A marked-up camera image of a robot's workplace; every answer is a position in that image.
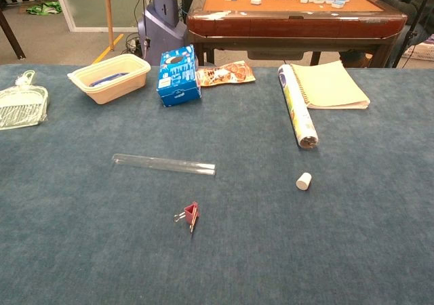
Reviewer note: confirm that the clear glass test tube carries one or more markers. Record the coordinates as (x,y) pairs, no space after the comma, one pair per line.
(162,164)

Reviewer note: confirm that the white rubber stopper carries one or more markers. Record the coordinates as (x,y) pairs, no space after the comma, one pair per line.
(303,182)

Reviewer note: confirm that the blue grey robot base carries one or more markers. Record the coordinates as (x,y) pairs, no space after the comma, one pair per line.
(162,30)

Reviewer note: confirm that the rolled printed paper tube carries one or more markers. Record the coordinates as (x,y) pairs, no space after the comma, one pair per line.
(296,108)

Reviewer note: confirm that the orange snack bag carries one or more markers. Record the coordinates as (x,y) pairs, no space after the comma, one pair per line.
(230,72)

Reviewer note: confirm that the blue cookie box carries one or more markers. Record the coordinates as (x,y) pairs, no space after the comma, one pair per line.
(178,81)

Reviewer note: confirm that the red binder clip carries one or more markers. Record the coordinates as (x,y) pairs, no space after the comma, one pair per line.
(190,211)

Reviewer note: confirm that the blue felt table cover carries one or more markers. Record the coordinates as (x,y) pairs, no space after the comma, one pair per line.
(237,250)

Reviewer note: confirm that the beige plastic container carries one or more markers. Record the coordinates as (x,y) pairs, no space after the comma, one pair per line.
(112,95)

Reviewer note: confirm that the blue snack packet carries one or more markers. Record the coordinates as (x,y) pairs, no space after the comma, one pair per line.
(108,79)

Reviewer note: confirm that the yellow spiral notebook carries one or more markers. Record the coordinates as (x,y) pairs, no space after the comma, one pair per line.
(329,84)

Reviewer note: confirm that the white power strip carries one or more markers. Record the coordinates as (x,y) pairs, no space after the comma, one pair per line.
(132,43)

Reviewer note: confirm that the brown mahjong table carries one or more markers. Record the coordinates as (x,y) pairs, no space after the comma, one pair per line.
(288,23)

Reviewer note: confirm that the single mahjong tile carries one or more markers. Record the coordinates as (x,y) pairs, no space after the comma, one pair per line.
(256,1)

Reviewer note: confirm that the wooden pole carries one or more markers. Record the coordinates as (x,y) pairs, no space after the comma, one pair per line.
(108,13)

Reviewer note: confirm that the green dustpan brush set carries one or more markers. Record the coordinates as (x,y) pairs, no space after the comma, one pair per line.
(20,108)

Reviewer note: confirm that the black tripod stand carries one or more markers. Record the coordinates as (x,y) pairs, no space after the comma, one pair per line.
(403,49)

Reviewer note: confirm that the green bag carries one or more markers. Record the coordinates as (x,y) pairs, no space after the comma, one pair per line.
(44,8)

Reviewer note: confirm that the white plastic basket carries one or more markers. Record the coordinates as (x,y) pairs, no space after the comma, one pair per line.
(422,51)

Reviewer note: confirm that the dark furniture leg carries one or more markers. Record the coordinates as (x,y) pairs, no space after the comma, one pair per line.
(12,37)

